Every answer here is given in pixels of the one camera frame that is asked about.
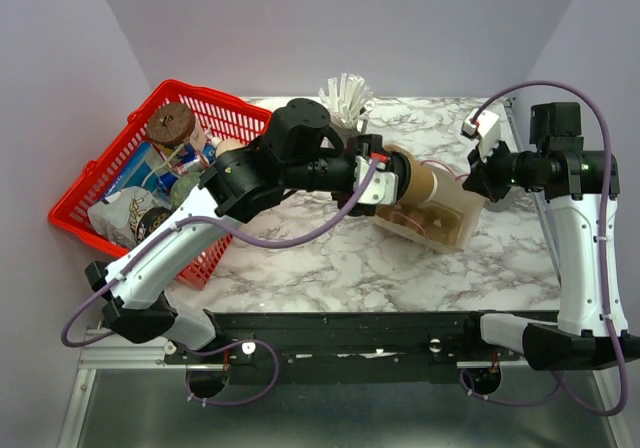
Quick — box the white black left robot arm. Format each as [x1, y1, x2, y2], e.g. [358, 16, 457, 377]
[100, 98, 414, 363]

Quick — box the brown paper coffee cup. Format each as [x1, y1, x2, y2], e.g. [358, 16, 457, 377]
[399, 149, 438, 206]

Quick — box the brown lidded round jar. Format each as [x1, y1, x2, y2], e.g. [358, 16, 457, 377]
[146, 102, 196, 148]

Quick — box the red plastic shopping basket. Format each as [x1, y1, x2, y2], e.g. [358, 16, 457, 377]
[48, 79, 271, 258]

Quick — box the grey straw holder can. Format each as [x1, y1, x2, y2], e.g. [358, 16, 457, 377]
[339, 118, 368, 140]

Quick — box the blue flat box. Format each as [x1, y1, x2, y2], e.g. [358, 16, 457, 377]
[103, 141, 164, 197]

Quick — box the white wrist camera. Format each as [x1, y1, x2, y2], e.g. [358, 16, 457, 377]
[353, 155, 399, 206]
[461, 110, 502, 162]

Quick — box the cream bottle with pink print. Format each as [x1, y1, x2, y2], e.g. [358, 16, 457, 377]
[215, 138, 245, 157]

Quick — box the pink beige paper bag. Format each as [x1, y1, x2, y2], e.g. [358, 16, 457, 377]
[371, 144, 485, 254]

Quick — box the black table front rail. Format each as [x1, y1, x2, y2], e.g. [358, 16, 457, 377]
[199, 307, 559, 387]

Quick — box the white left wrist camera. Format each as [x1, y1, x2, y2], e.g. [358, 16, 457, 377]
[353, 155, 399, 206]

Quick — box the single brown cup carrier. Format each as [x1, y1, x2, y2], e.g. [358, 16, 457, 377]
[392, 205, 460, 245]

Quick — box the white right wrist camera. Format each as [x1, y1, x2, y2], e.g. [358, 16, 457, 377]
[461, 110, 502, 162]

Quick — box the blue drink can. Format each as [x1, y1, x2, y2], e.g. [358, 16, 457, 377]
[156, 172, 188, 195]

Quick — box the white wrapped straws bunch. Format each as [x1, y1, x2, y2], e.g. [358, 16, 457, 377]
[318, 73, 374, 128]

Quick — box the aluminium extrusion rail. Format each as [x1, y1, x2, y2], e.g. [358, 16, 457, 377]
[58, 335, 223, 447]

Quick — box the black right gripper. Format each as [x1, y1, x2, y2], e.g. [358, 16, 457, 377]
[462, 134, 545, 202]

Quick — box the black Force tub pink lid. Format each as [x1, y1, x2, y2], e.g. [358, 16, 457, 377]
[134, 206, 171, 243]

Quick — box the green round melon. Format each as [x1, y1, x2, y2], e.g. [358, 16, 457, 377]
[170, 173, 200, 210]

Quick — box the white grey snack bag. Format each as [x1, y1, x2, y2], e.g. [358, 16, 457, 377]
[88, 187, 159, 249]

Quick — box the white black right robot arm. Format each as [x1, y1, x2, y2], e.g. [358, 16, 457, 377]
[459, 102, 639, 371]

